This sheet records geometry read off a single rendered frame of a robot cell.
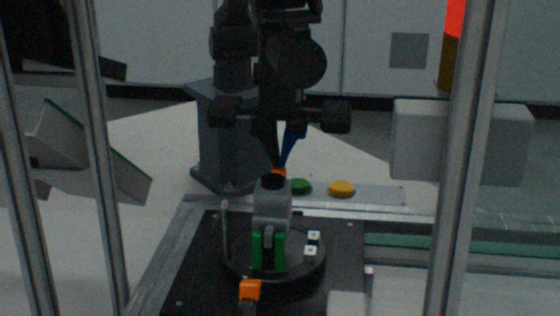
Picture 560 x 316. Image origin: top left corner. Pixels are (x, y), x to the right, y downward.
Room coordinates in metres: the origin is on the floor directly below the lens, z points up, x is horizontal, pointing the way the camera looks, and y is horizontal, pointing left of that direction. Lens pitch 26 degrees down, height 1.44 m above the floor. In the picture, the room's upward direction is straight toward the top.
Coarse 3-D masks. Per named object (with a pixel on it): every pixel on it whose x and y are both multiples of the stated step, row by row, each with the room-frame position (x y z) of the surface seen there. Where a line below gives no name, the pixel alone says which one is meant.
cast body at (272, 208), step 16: (272, 176) 0.65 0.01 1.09; (256, 192) 0.63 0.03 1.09; (272, 192) 0.63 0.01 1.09; (288, 192) 0.63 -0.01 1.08; (256, 208) 0.63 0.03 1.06; (272, 208) 0.63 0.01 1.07; (288, 208) 0.63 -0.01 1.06; (256, 224) 0.62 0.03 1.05; (272, 224) 0.62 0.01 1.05; (288, 224) 0.63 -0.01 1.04; (272, 240) 0.61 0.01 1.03
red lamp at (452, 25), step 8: (448, 0) 0.51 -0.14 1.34; (456, 0) 0.50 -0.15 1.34; (448, 8) 0.51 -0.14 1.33; (456, 8) 0.50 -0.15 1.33; (448, 16) 0.51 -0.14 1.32; (456, 16) 0.50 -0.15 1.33; (448, 24) 0.51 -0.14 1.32; (456, 24) 0.50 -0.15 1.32; (448, 32) 0.51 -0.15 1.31; (456, 32) 0.50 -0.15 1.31
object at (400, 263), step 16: (368, 240) 0.73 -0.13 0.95; (384, 240) 0.73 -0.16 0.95; (400, 240) 0.73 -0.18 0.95; (416, 240) 0.73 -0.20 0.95; (368, 256) 0.73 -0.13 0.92; (384, 256) 0.72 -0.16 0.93; (400, 256) 0.72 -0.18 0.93; (416, 256) 0.72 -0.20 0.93; (384, 272) 0.70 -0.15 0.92; (400, 272) 0.70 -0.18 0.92; (416, 272) 0.70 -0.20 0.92; (384, 288) 0.66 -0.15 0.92; (400, 288) 0.66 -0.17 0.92; (416, 288) 0.66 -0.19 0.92; (368, 304) 0.63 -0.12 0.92; (384, 304) 0.63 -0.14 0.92; (400, 304) 0.63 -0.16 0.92; (416, 304) 0.63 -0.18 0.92
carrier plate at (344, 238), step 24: (216, 216) 0.76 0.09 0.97; (240, 216) 0.76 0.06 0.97; (312, 216) 0.76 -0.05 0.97; (192, 240) 0.70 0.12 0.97; (216, 240) 0.70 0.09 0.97; (336, 240) 0.70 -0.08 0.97; (360, 240) 0.70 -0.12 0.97; (192, 264) 0.64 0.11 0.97; (216, 264) 0.64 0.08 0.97; (336, 264) 0.64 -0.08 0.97; (360, 264) 0.64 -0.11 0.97; (192, 288) 0.59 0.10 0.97; (216, 288) 0.59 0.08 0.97; (312, 288) 0.59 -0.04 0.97; (336, 288) 0.59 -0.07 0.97; (360, 288) 0.59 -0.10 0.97; (168, 312) 0.55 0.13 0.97; (192, 312) 0.55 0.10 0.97; (216, 312) 0.55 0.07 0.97; (240, 312) 0.55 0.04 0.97; (264, 312) 0.55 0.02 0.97; (288, 312) 0.55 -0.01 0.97; (312, 312) 0.55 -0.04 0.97
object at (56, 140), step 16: (48, 112) 0.60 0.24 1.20; (64, 112) 0.62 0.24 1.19; (48, 128) 0.59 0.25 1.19; (64, 128) 0.62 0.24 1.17; (80, 128) 0.65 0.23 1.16; (32, 144) 0.60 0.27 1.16; (48, 144) 0.59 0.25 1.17; (64, 144) 0.61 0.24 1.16; (80, 144) 0.64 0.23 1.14; (48, 160) 0.65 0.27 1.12; (64, 160) 0.63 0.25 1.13; (80, 160) 0.64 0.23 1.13; (112, 160) 0.70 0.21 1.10; (128, 160) 0.73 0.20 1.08; (128, 176) 0.73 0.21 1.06; (144, 176) 0.77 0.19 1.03; (80, 192) 0.77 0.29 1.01; (128, 192) 0.73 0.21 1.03; (144, 192) 0.77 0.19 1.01
